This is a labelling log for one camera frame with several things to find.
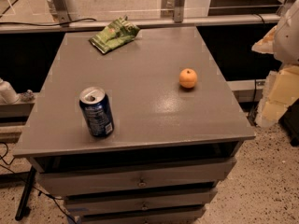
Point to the middle grey drawer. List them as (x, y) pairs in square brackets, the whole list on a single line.
[(140, 202)]

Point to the metal frame post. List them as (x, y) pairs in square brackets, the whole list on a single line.
[(60, 3), (178, 13)]

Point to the blue pepsi can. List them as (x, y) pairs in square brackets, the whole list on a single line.
[(95, 107)]

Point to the green jalapeno chip bag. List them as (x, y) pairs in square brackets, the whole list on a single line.
[(118, 33)]

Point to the black metal leg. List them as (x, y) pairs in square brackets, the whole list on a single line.
[(29, 182)]

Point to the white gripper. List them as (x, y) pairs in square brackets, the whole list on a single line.
[(287, 37)]

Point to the white cylinder at left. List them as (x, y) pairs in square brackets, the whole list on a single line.
[(7, 92)]

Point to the grey drawer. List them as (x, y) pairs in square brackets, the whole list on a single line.
[(138, 177), (140, 202), (154, 216)]

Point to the bottom grey drawer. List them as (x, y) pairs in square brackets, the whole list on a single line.
[(154, 216)]

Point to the left metal frame post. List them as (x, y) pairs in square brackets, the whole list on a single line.
[(60, 3)]

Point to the top grey drawer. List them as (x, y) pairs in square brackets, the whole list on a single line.
[(138, 177)]

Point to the grey metal rail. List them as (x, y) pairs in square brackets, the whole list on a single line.
[(7, 27)]

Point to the centre metal frame post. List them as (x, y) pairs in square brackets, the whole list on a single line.
[(178, 13)]

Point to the orange fruit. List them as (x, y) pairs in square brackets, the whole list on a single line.
[(188, 78)]

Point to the grey drawer cabinet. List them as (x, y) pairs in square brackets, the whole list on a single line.
[(156, 120)]

